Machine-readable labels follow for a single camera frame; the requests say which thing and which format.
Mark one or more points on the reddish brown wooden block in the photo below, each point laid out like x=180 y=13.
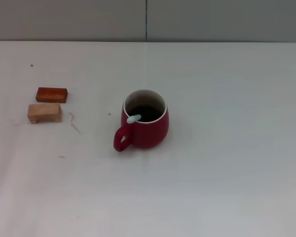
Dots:
x=51 y=95

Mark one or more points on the red ceramic cup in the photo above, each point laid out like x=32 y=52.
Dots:
x=148 y=134

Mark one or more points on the light wooden block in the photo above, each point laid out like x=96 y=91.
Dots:
x=44 y=112

